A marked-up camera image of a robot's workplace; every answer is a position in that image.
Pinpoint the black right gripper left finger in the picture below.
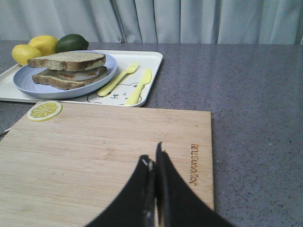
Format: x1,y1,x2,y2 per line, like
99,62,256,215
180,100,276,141
87,155,155,227

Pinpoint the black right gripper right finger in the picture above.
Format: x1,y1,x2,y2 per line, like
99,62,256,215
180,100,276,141
156,142,232,227

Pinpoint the bread slice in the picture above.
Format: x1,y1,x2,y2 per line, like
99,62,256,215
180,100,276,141
27,52,106,71
32,66,107,90

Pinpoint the light blue round plate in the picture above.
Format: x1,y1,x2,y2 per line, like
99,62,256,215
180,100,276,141
13,50,117,100

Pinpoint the white bear tray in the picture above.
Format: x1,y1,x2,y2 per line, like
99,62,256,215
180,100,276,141
0,50,163,106

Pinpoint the wooden cutting board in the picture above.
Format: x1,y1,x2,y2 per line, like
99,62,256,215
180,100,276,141
0,103,214,227

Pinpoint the yellow lemon slice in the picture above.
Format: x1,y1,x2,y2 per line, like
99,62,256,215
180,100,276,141
27,101,62,122

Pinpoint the fried egg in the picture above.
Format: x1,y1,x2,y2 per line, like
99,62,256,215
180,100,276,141
58,67,102,81

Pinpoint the green lime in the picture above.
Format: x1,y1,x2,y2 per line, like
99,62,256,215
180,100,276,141
55,34,89,53

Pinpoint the rear yellow lemon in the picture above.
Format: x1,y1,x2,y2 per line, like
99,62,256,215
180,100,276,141
28,35,58,56

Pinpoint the white curtain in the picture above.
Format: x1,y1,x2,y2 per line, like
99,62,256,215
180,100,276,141
0,0,303,44

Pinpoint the front yellow lemon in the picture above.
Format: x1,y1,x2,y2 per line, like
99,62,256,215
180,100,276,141
11,44,43,66

